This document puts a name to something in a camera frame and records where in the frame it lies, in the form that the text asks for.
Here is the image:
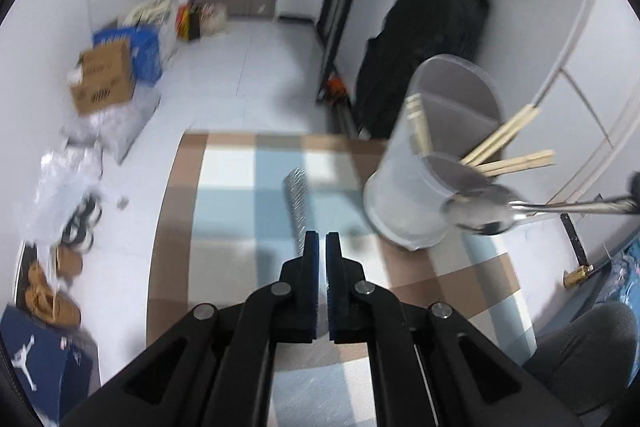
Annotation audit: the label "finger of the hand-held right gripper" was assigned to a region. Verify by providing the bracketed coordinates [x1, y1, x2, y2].
[621, 172, 640, 215]

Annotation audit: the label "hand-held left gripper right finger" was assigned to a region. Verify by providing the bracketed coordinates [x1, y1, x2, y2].
[326, 231, 583, 427]

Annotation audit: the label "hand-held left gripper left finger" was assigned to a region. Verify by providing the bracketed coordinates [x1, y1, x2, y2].
[60, 231, 321, 427]

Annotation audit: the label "grey soup ladle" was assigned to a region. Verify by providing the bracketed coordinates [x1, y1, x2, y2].
[282, 168, 328, 298]

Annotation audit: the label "grey plastic utensil holder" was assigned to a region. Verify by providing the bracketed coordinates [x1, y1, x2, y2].
[364, 54, 506, 252]

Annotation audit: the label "shiny metal spoon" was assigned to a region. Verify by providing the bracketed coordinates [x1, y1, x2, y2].
[442, 184, 640, 237]

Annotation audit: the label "group of wooden chopsticks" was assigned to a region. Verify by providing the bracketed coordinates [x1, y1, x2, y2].
[402, 93, 557, 178]

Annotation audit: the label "blue patterned cloth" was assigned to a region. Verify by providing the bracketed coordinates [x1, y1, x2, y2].
[607, 239, 640, 308]

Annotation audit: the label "small brass object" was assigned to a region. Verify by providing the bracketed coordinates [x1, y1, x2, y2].
[564, 266, 593, 290]

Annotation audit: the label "checkered tablecloth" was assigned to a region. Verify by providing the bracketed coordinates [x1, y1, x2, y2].
[145, 131, 538, 427]

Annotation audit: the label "white cabinet door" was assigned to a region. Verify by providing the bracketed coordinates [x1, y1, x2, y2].
[535, 0, 640, 208]

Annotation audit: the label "person's grey trouser leg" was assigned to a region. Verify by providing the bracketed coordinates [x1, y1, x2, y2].
[522, 302, 638, 418]

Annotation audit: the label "black and white sandals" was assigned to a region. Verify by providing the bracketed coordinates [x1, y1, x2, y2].
[61, 199, 103, 250]

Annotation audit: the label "tan shoe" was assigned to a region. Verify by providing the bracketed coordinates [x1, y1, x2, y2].
[26, 263, 82, 327]
[55, 246, 84, 279]

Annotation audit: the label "clear plastic bag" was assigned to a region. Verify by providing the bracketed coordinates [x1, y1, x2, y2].
[62, 89, 161, 162]

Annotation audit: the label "large black bag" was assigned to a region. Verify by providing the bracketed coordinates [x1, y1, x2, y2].
[355, 0, 491, 140]

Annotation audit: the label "white plastic bag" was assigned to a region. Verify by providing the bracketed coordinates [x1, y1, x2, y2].
[30, 149, 103, 238]

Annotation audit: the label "beige paper bag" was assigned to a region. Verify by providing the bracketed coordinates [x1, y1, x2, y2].
[199, 2, 228, 35]

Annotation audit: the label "black and yellow bag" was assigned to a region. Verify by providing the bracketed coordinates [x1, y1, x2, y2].
[187, 4, 203, 42]

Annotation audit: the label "blue cardboard box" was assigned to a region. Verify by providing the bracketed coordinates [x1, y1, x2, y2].
[92, 24, 166, 82]

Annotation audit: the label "red snack bag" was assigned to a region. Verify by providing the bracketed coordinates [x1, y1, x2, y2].
[176, 3, 193, 40]

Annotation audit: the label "navy shoe box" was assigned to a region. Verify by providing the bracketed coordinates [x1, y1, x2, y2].
[0, 304, 101, 403]

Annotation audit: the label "brown cardboard box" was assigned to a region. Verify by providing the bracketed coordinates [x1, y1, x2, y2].
[69, 39, 137, 116]

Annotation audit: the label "white tote bag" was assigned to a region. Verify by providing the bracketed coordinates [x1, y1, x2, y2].
[122, 0, 180, 62]

